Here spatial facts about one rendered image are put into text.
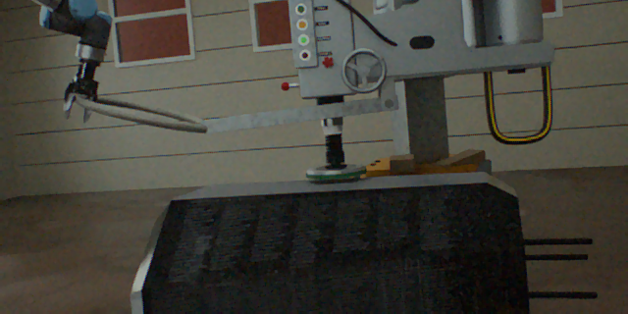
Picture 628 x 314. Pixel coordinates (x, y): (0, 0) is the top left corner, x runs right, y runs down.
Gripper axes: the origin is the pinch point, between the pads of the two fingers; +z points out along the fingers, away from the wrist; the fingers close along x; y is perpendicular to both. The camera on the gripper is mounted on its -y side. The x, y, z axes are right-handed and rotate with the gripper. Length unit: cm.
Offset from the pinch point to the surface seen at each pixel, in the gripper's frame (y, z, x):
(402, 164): 31, -8, 119
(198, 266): 50, 33, 35
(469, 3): 52, -72, 114
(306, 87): 40, -28, 63
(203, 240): 44, 27, 37
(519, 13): 73, -69, 117
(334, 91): 45, -29, 71
